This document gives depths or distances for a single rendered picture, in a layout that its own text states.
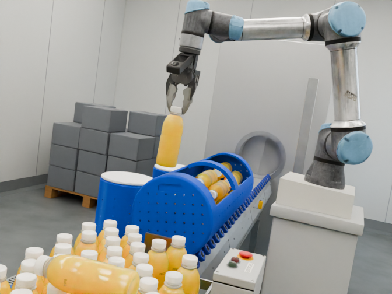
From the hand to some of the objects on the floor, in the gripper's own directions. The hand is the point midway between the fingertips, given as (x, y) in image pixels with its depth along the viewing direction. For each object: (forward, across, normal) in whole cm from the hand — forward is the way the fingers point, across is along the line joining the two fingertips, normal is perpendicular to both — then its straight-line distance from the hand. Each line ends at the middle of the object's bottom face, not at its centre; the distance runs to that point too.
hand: (176, 109), depth 146 cm
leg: (+145, -18, -192) cm, 242 cm away
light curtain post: (+143, -44, -138) cm, 204 cm away
